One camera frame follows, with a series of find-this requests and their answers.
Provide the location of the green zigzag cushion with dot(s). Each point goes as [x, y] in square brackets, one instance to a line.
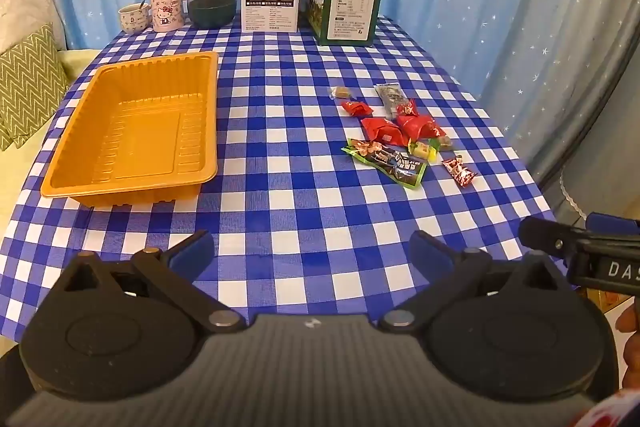
[30, 82]

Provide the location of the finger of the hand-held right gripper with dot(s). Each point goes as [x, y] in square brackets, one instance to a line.
[542, 234]
[612, 223]

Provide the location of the blue star curtain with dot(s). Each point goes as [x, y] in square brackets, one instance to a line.
[500, 7]

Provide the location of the blue white checkered tablecloth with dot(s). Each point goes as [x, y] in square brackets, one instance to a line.
[280, 207]

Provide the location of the red white candy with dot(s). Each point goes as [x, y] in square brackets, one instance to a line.
[459, 171]

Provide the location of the brown candy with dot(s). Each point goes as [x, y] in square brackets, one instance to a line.
[341, 93]

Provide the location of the white cushion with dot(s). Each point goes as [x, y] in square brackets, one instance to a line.
[25, 7]

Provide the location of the grey clear snack packet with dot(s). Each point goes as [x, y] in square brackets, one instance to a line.
[390, 99]

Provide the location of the green dark snack packet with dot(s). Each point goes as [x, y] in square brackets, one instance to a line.
[402, 169]

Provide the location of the large red snack packet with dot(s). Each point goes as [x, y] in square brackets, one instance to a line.
[382, 132]
[419, 126]

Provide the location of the green orange candy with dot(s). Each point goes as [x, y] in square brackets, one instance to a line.
[441, 142]

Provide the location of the small red candy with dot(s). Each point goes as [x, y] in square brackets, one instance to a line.
[356, 109]

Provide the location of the orange plastic tray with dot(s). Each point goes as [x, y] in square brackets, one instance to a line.
[140, 142]

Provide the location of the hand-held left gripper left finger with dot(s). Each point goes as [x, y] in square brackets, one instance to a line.
[192, 249]

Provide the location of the lace-trimmed grey cloth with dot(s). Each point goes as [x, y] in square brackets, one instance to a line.
[577, 194]

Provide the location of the red patterned candy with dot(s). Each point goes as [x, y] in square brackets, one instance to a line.
[407, 109]

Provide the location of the grey curtain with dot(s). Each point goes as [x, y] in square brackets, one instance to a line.
[610, 107]

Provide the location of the pink cartoon thermos cup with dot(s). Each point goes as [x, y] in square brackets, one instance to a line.
[167, 7]

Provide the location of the yellow green candy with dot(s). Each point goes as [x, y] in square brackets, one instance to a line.
[421, 151]

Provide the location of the pale yellow sofa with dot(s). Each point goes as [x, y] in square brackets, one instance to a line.
[25, 177]

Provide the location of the small white patterned cup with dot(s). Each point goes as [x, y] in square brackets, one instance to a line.
[132, 19]

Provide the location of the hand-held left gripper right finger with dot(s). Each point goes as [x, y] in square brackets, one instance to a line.
[430, 252]

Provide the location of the red patterned clothing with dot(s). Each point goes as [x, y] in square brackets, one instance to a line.
[600, 417]

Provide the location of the person's right hand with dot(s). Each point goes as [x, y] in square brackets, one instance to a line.
[631, 322]

